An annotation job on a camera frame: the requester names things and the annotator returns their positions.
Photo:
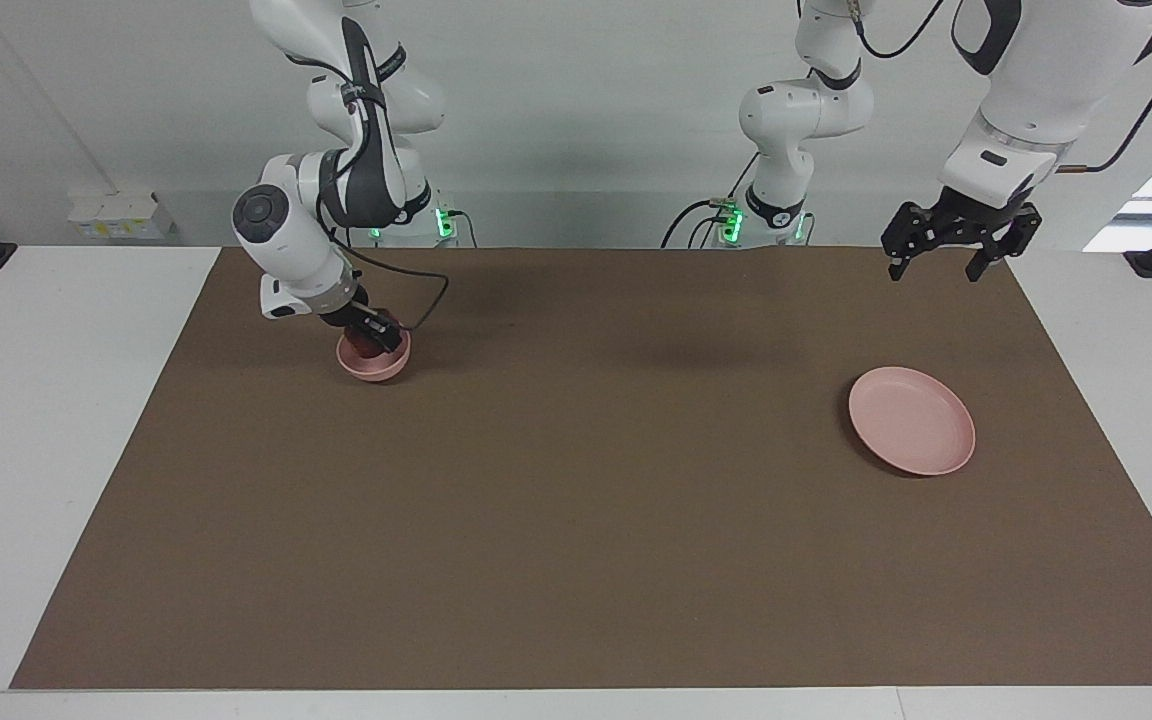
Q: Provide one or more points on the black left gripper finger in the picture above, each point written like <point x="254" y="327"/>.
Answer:
<point x="1016" y="235"/>
<point x="911" y="230"/>

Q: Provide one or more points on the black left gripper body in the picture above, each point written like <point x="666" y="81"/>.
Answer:
<point x="976" y="215"/>

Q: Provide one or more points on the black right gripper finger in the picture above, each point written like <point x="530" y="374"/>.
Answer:
<point x="386" y="333"/>
<point x="354" y="332"/>

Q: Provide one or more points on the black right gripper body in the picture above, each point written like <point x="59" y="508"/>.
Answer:
<point x="348" y="310"/>

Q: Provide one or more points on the dark red apple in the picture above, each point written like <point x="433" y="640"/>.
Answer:
<point x="366" y="349"/>

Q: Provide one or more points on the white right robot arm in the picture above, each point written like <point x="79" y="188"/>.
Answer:
<point x="286" y="235"/>

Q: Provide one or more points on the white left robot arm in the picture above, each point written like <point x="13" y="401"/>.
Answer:
<point x="1036" y="70"/>

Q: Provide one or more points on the pink bowl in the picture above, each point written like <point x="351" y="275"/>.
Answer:
<point x="371" y="370"/>

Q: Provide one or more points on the pink plate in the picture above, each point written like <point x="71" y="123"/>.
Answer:
<point x="911" y="420"/>

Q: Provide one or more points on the brown table mat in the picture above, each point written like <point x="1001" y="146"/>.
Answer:
<point x="576" y="500"/>

